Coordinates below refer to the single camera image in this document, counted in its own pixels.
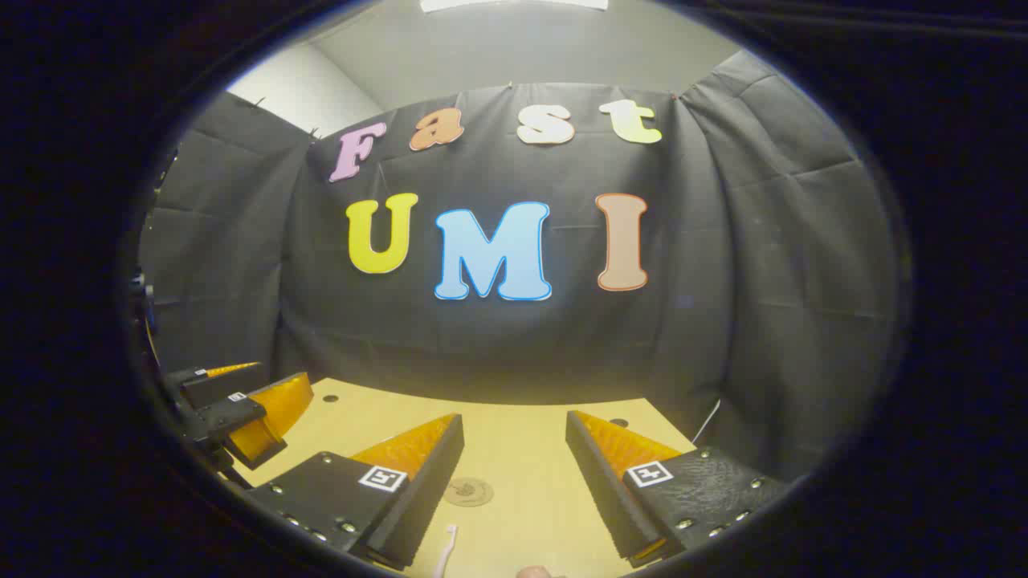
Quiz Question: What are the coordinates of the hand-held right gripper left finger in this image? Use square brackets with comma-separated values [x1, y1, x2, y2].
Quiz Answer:
[243, 413, 466, 572]

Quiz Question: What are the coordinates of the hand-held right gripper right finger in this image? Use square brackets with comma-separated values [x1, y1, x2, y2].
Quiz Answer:
[565, 409, 786, 569]

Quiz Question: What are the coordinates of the round cork coaster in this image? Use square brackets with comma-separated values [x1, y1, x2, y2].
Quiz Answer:
[443, 478, 495, 508]

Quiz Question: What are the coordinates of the pale pink toothbrush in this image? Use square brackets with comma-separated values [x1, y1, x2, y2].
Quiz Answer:
[434, 524, 459, 577]

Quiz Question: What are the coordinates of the wooden desktop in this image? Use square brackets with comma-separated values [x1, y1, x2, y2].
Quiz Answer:
[237, 377, 698, 578]

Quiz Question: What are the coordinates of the black backdrop cloth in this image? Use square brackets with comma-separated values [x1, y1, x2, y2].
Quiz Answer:
[137, 50, 900, 482]

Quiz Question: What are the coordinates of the white cable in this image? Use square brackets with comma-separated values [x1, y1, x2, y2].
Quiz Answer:
[692, 399, 721, 445]

